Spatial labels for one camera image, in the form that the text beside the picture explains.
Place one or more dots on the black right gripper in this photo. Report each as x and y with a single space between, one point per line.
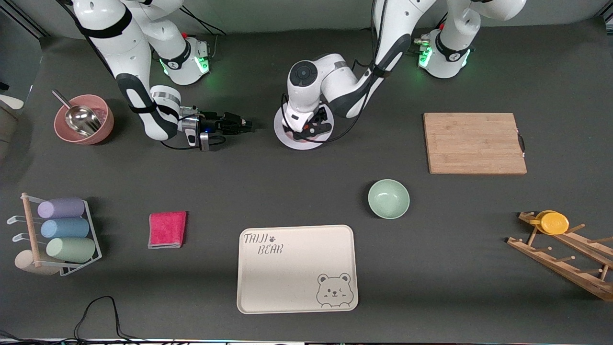
226 121

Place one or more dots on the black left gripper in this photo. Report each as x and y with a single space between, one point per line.
321 115

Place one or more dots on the white round plate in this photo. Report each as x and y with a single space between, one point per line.
299 144

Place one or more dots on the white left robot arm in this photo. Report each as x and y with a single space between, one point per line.
397 38

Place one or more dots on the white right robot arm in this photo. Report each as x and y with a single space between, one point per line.
129 52

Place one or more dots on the light green bowl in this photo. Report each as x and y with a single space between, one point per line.
388 199

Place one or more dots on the pink folded cloth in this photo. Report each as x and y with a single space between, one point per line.
167 229

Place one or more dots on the pink bowl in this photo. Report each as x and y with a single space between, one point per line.
106 125

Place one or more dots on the cream tray with bear print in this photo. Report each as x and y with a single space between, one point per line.
292 278

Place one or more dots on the wooden cutting board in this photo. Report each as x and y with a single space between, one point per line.
471 143

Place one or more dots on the metal scoop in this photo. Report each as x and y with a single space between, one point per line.
84 120

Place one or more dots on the purple cup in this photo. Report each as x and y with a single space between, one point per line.
62 208

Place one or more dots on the blue cup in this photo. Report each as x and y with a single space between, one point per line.
65 228

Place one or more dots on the green cup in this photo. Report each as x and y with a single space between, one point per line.
71 249

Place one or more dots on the white rounded object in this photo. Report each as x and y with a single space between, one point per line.
12 102

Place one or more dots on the yellow cup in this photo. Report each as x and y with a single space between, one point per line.
554 223

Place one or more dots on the beige cup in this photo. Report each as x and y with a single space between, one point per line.
25 262

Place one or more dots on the wooden peg drying rack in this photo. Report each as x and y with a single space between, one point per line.
560 263

